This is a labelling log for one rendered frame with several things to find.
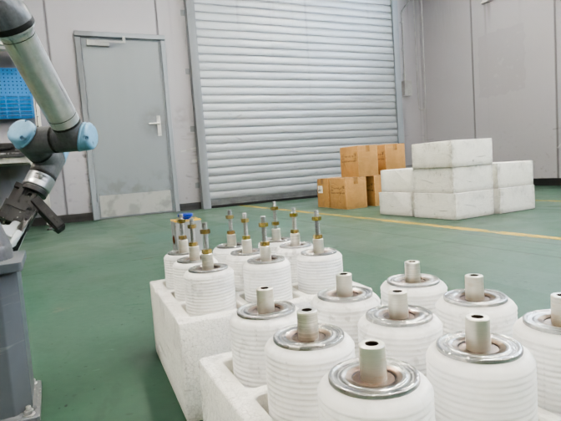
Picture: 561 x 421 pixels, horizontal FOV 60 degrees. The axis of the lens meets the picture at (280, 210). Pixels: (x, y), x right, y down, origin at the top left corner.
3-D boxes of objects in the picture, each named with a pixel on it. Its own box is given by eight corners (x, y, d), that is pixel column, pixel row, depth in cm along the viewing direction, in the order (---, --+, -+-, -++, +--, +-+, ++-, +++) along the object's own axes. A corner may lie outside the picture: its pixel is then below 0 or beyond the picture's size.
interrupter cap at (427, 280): (409, 292, 66) (408, 287, 66) (376, 282, 73) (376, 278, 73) (451, 284, 69) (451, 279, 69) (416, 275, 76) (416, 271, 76)
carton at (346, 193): (367, 207, 468) (366, 176, 466) (346, 209, 459) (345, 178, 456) (351, 205, 496) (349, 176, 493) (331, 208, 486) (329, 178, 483)
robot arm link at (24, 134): (47, 114, 128) (68, 139, 138) (7, 118, 130) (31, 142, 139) (40, 139, 125) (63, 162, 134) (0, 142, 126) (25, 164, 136)
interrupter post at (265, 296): (260, 317, 60) (259, 291, 60) (254, 312, 62) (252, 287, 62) (278, 313, 61) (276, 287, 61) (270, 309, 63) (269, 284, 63)
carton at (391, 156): (406, 172, 489) (404, 143, 486) (386, 174, 480) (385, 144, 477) (388, 173, 516) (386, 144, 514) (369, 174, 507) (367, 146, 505)
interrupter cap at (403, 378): (361, 413, 35) (360, 403, 35) (312, 376, 42) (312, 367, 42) (441, 388, 38) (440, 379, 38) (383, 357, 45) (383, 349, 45)
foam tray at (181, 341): (188, 424, 84) (178, 323, 82) (156, 352, 120) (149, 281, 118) (377, 373, 98) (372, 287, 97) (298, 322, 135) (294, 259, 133)
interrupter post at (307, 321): (303, 346, 50) (301, 314, 49) (293, 339, 52) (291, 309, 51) (324, 341, 51) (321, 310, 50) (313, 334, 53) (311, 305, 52)
